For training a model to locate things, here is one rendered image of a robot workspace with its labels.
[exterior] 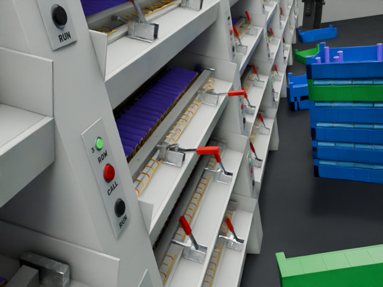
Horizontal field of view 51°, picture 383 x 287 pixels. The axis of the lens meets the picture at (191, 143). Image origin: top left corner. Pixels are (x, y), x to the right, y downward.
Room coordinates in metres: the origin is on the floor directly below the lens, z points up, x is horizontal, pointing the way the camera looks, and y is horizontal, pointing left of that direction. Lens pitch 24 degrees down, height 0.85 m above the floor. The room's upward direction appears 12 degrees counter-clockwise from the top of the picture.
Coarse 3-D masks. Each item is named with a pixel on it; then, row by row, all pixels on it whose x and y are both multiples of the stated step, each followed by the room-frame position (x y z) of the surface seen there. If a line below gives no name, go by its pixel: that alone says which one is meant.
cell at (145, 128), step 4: (116, 120) 0.68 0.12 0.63; (120, 120) 0.68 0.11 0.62; (124, 120) 0.68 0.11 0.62; (120, 124) 0.67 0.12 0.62; (124, 124) 0.67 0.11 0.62; (128, 124) 0.67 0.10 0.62; (132, 124) 0.67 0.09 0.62; (136, 124) 0.67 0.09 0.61; (140, 124) 0.67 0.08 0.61; (136, 128) 0.66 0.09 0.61; (140, 128) 0.66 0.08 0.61; (144, 128) 0.66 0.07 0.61; (148, 128) 0.66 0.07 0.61; (148, 132) 0.66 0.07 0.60
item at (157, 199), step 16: (176, 64) 1.03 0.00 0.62; (192, 64) 1.02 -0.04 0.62; (208, 64) 1.00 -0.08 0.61; (224, 64) 0.99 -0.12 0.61; (224, 80) 0.99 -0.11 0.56; (224, 96) 0.89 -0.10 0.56; (208, 112) 0.80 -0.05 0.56; (192, 128) 0.72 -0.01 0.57; (208, 128) 0.73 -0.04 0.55; (192, 144) 0.66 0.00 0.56; (192, 160) 0.62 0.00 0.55; (160, 176) 0.55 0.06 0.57; (176, 176) 0.55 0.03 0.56; (144, 192) 0.51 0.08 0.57; (160, 192) 0.51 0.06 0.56; (176, 192) 0.54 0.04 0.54; (144, 208) 0.42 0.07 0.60; (160, 208) 0.47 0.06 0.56; (160, 224) 0.47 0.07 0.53
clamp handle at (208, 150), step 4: (176, 148) 0.59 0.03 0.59; (200, 148) 0.58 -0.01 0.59; (204, 148) 0.58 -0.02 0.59; (208, 148) 0.57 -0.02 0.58; (212, 148) 0.57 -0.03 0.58; (216, 148) 0.57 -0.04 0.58; (180, 152) 0.59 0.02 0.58; (184, 152) 0.58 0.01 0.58; (188, 152) 0.58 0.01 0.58; (192, 152) 0.58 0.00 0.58; (196, 152) 0.58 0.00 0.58; (200, 152) 0.57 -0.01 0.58; (204, 152) 0.57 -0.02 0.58; (208, 152) 0.57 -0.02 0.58; (212, 152) 0.57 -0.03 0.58; (216, 152) 0.56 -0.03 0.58
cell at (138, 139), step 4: (120, 132) 0.63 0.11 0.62; (124, 132) 0.64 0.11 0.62; (120, 136) 0.63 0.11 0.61; (124, 136) 0.63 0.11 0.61; (128, 136) 0.63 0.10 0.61; (132, 136) 0.63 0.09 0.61; (136, 136) 0.63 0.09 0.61; (132, 140) 0.62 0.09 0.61; (136, 140) 0.62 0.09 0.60; (140, 140) 0.62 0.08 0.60
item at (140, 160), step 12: (204, 72) 0.96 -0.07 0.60; (204, 84) 0.92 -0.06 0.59; (192, 96) 0.81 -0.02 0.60; (180, 108) 0.74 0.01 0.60; (168, 120) 0.69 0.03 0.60; (156, 132) 0.64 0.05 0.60; (168, 132) 0.66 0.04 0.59; (180, 132) 0.68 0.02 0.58; (144, 144) 0.60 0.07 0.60; (156, 144) 0.60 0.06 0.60; (144, 156) 0.56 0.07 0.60; (132, 168) 0.53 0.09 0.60; (144, 168) 0.56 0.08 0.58; (156, 168) 0.56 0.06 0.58; (132, 180) 0.51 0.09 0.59
